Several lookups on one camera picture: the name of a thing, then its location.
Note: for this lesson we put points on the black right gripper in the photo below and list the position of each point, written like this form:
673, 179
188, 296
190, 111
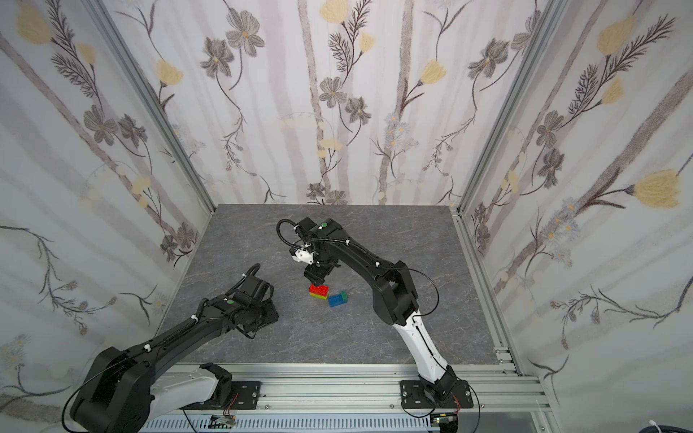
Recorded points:
317, 271

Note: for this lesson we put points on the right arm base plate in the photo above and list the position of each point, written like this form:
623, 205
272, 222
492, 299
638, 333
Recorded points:
415, 395

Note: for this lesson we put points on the aluminium frame rail front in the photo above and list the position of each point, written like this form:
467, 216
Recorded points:
376, 388

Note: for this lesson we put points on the blue lego brick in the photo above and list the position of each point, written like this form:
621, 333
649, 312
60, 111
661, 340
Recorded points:
335, 301

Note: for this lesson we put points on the circuit board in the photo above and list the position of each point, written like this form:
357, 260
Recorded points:
444, 423
221, 422

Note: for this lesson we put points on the white perforated cable duct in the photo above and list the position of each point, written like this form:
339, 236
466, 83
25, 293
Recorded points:
197, 422

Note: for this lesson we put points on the red lego brick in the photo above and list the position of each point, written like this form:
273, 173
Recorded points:
320, 290

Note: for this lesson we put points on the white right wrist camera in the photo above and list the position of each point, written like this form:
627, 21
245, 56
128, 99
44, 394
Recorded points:
302, 255

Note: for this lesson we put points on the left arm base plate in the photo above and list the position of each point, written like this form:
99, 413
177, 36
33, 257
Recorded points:
239, 395

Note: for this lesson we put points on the right circuit board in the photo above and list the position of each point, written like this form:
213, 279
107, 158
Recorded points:
444, 423

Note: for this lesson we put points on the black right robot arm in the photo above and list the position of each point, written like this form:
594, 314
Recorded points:
322, 247

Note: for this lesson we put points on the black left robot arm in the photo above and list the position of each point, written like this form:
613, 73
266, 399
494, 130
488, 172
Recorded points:
126, 388

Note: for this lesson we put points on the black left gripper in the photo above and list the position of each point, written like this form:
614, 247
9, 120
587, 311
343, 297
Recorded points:
272, 317

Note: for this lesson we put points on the left circuit board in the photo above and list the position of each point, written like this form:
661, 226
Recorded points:
221, 422

